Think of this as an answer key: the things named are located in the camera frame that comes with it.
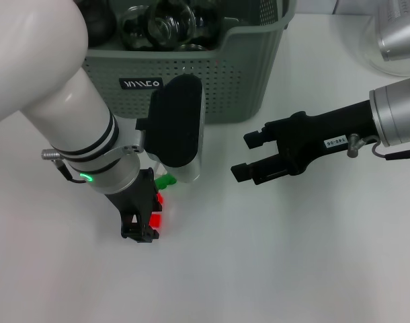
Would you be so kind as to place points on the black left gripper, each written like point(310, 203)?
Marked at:
point(134, 198)

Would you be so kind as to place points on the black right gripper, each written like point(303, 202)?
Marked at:
point(319, 134)

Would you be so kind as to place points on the small red toy brick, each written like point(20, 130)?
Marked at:
point(156, 220)
point(160, 198)

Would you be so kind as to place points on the grey-green perforated storage bin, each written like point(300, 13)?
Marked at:
point(232, 84)

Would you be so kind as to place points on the green toy brick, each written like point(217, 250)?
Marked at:
point(164, 181)

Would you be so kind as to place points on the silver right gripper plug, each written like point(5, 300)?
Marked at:
point(354, 146)

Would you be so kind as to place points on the clear glass carafe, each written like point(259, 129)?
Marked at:
point(403, 69)

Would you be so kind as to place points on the black round teapot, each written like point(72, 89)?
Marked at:
point(102, 23)

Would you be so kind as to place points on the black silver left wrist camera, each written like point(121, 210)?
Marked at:
point(174, 128)

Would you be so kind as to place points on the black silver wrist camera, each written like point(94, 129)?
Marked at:
point(400, 37)
point(174, 128)

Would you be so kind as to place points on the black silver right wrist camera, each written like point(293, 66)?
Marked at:
point(400, 37)

